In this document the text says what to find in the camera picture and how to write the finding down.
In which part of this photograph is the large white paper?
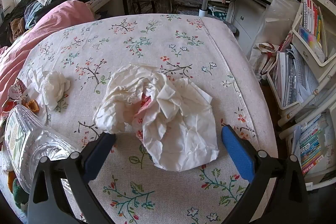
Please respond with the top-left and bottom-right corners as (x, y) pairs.
(94, 63), (220, 172)

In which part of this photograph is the blue denim clothing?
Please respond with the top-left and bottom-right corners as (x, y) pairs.
(24, 0), (53, 28)

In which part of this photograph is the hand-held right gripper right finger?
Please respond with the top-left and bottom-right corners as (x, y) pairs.
(221, 125), (310, 224)

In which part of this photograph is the clear plastic bottle green label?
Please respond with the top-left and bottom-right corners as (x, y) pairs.
(4, 104), (82, 194)

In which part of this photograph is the small crumpled white tissue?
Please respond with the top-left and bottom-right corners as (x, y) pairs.
(39, 70), (72, 111)

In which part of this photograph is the white bookshelf rack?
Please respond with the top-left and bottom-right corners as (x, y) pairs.
(268, 0), (336, 188)

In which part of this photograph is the white plastic bag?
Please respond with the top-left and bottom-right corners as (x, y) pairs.
(260, 0), (302, 46)

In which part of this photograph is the brown garment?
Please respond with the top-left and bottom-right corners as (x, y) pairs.
(10, 17), (26, 38)

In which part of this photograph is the white orange snack wrapper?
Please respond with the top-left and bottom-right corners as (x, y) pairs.
(0, 77), (30, 119)

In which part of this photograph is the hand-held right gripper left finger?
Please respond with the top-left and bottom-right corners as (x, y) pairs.
(28, 132), (117, 224)

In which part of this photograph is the pile of clothes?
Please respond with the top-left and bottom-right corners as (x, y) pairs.
(0, 0), (37, 46)

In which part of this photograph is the canvas tote bag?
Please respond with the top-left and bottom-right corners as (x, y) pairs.
(248, 42), (282, 82)

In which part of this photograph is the row of red white books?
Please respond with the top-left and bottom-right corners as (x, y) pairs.
(302, 0), (325, 43)

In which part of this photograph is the floral tablecloth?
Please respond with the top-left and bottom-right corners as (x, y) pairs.
(5, 15), (279, 224)

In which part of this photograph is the pink blanket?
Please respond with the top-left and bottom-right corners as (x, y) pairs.
(0, 0), (95, 106)

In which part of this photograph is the stack of teal-spined books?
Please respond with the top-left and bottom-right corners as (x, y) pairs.
(295, 114), (326, 176)

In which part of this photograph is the stack of papers and notebooks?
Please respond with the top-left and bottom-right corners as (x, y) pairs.
(270, 44), (321, 108)

